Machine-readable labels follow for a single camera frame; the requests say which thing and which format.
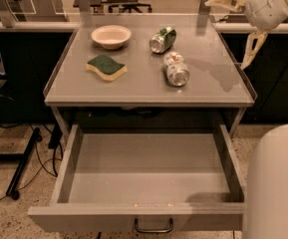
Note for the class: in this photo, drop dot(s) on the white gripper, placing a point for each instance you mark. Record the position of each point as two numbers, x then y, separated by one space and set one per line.
265 7

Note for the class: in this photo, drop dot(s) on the white green 7up can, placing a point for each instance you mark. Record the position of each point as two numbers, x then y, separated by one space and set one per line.
176 69

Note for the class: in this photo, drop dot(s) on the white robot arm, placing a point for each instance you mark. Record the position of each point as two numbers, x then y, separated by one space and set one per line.
266 198

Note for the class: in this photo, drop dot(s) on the dark green soda can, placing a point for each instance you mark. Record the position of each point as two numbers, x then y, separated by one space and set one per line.
161 41

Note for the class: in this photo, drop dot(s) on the open grey top drawer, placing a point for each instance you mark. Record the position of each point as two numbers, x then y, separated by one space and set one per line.
107 180

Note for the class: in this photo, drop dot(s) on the white bowl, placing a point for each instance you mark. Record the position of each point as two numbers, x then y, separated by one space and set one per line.
111 37

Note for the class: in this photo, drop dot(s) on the grey cabinet table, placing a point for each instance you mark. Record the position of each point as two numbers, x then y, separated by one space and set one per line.
215 80

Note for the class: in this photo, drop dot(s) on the green yellow sponge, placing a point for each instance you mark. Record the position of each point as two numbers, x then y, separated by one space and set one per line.
106 68

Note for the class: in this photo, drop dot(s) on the black stand leg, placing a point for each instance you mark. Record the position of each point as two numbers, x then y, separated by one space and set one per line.
12 190

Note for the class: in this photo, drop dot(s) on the black drawer handle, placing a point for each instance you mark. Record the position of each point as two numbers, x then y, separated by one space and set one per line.
153 227

